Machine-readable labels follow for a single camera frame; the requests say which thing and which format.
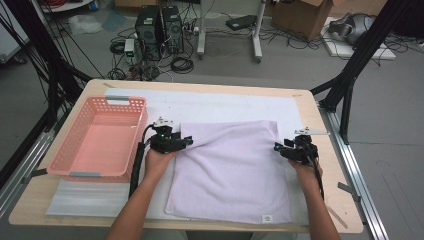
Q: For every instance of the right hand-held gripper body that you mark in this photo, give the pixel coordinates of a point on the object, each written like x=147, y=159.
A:
x=301, y=151

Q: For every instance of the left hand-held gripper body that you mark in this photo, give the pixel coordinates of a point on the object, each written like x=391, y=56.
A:
x=165, y=143

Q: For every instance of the lavender towel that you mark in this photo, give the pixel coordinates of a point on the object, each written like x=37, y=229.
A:
x=230, y=173

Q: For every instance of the pink plastic basket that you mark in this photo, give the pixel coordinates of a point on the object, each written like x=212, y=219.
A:
x=103, y=146

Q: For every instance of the person's left hand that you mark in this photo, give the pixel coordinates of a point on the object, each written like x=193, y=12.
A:
x=158, y=166

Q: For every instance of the person's right hand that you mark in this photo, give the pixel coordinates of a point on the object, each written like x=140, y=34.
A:
x=308, y=175

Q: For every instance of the white grid mat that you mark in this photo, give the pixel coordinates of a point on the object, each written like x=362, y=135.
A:
x=216, y=106

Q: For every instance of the thin wooden strip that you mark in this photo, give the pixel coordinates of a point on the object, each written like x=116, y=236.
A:
x=339, y=217

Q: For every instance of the white power adapter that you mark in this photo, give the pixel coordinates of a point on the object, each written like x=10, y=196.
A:
x=129, y=46

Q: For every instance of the white floor board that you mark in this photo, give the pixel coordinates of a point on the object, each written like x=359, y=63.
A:
x=336, y=50

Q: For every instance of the white desk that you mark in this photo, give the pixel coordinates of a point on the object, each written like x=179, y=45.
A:
x=201, y=33

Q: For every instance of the slim black computer tower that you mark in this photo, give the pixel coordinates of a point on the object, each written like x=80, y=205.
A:
x=173, y=30

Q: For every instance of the large black computer tower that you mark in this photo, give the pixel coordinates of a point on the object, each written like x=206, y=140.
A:
x=148, y=33

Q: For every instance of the large open cardboard box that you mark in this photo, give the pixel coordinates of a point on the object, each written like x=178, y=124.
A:
x=296, y=20

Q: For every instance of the black flat device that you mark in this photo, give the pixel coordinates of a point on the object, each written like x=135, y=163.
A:
x=241, y=22

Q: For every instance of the grey rounded device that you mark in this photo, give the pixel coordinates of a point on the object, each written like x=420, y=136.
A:
x=353, y=28

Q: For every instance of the blue floor sheet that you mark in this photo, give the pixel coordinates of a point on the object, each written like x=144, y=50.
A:
x=115, y=20

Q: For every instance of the clear plastic bag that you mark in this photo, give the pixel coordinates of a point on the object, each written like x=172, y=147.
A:
x=85, y=25

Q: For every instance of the wooden cabinets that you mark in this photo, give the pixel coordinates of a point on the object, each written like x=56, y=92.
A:
x=360, y=5

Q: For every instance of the round white table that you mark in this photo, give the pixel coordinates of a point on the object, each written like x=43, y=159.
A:
x=66, y=6

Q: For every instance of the white cabinet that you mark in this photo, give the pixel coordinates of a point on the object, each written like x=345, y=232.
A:
x=10, y=43

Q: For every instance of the aluminium rail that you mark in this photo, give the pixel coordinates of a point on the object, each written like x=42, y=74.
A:
x=23, y=166
x=350, y=166

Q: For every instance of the black frame stand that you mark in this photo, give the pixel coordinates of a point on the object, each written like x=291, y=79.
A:
x=46, y=53
x=366, y=43

